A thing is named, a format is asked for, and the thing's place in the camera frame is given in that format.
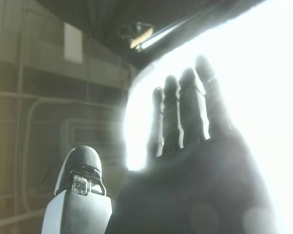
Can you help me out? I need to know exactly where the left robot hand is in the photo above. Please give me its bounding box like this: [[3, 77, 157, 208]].
[[41, 55, 281, 234]]

